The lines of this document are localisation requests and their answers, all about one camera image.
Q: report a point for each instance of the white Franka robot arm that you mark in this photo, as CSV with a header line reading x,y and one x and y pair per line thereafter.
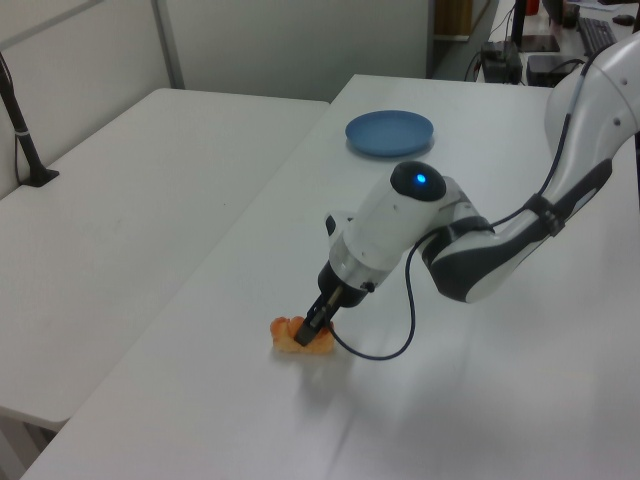
x,y
380,220

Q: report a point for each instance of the orange-brown bread roll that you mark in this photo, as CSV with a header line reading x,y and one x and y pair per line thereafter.
x,y
282,332

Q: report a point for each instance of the black keyboard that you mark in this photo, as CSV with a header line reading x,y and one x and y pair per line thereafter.
x,y
597,35

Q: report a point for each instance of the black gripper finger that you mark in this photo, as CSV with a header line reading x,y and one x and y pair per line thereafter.
x,y
309,332
335,302

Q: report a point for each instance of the black monitor stand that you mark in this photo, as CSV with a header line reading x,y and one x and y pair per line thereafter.
x,y
540,42

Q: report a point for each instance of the white side table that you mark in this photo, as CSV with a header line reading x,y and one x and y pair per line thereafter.
x,y
125,200

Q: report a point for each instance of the blue round plate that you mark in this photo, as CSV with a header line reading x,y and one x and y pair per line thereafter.
x,y
390,132

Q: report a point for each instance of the black electronics box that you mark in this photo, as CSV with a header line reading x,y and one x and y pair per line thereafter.
x,y
547,70
500,62

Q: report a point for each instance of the black computer mouse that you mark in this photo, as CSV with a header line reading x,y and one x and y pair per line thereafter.
x,y
623,20

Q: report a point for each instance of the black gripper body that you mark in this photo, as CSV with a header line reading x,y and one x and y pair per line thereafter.
x,y
352,292

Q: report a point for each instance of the black pole with clamp base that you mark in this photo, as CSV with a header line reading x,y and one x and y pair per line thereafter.
x,y
25,140

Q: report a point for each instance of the brown wooden cabinet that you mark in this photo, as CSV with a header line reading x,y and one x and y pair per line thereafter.
x,y
452,17

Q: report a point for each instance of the grey partition post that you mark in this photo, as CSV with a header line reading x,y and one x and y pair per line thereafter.
x,y
167,45

